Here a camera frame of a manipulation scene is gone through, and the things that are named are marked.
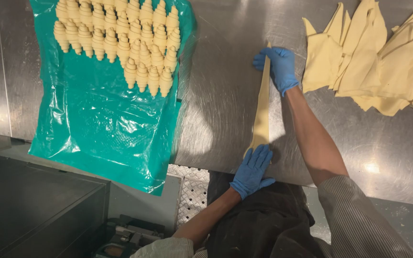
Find person's left hand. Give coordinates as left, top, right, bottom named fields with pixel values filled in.
left=230, top=144, right=276, bottom=200

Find person's right hand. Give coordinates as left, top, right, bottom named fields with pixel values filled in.
left=253, top=47, right=299, bottom=97

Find long dough triangle strip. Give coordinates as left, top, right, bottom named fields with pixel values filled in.
left=243, top=42, right=272, bottom=160

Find pile of cut dough triangles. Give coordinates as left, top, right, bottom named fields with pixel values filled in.
left=301, top=0, right=413, bottom=117

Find rows of rolled raw croissants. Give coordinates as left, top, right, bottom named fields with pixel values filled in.
left=53, top=0, right=182, bottom=97

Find perforated metal floor plate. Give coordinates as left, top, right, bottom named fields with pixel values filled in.
left=167, top=164, right=211, bottom=228

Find person's dark apron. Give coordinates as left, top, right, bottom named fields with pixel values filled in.
left=205, top=171, right=327, bottom=258

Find green plastic sheet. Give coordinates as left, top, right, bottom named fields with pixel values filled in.
left=28, top=0, right=197, bottom=196

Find grey metal machine part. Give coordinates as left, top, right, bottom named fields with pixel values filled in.
left=93, top=215, right=166, bottom=258

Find dark metal cabinet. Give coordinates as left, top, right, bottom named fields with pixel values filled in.
left=0, top=154, right=111, bottom=258

